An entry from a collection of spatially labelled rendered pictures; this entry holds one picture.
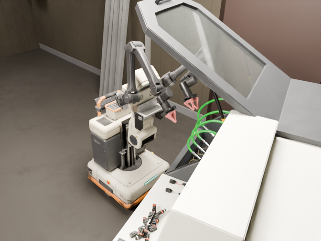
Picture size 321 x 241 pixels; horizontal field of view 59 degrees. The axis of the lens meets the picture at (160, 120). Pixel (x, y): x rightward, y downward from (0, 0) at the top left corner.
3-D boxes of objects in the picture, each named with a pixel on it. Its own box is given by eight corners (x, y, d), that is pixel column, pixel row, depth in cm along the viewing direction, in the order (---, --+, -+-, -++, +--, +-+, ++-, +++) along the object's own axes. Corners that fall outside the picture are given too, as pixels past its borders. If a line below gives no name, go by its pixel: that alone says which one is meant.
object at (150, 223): (150, 205, 159) (150, 198, 156) (167, 213, 155) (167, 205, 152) (128, 237, 142) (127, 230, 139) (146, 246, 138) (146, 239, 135)
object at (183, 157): (196, 143, 242) (197, 127, 234) (201, 144, 241) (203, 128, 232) (164, 190, 195) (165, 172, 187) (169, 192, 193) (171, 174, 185)
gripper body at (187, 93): (197, 95, 194) (193, 86, 195) (189, 97, 186) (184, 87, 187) (191, 100, 198) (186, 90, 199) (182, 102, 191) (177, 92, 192)
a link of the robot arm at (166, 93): (160, 87, 195) (150, 88, 189) (170, 79, 186) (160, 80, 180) (166, 103, 192) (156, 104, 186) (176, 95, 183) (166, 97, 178)
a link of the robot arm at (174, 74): (210, 54, 234) (203, 44, 231) (212, 57, 221) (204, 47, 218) (167, 86, 247) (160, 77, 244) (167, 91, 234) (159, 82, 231)
